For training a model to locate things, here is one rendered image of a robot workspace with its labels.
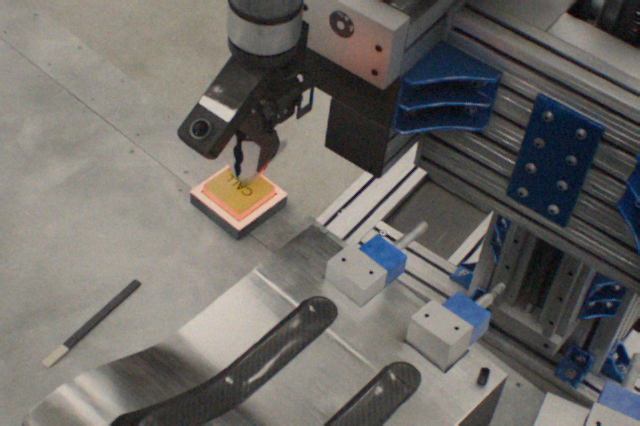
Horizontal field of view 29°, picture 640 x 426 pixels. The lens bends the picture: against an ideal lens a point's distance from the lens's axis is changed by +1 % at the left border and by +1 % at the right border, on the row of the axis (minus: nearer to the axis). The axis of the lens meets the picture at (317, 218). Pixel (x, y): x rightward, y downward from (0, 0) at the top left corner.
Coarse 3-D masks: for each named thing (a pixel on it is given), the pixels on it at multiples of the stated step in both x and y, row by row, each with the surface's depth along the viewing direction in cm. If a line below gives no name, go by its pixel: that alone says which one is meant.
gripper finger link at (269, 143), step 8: (272, 128) 129; (264, 136) 129; (272, 136) 129; (264, 144) 130; (272, 144) 130; (264, 152) 131; (272, 152) 130; (264, 160) 132; (256, 168) 134; (264, 168) 134
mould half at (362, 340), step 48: (240, 288) 123; (288, 288) 123; (192, 336) 119; (240, 336) 119; (336, 336) 120; (384, 336) 120; (96, 384) 109; (144, 384) 111; (192, 384) 114; (288, 384) 116; (336, 384) 116; (432, 384) 117
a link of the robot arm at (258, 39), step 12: (228, 12) 121; (300, 12) 120; (228, 24) 122; (240, 24) 119; (252, 24) 119; (276, 24) 126; (288, 24) 119; (300, 24) 122; (240, 36) 120; (252, 36) 120; (264, 36) 119; (276, 36) 120; (288, 36) 121; (252, 48) 121; (264, 48) 121; (276, 48) 121; (288, 48) 122
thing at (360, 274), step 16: (416, 224) 129; (368, 240) 126; (384, 240) 126; (400, 240) 128; (336, 256) 123; (352, 256) 123; (368, 256) 124; (384, 256) 125; (400, 256) 125; (336, 272) 122; (352, 272) 122; (368, 272) 122; (384, 272) 122; (400, 272) 126; (336, 288) 124; (352, 288) 122; (368, 288) 121
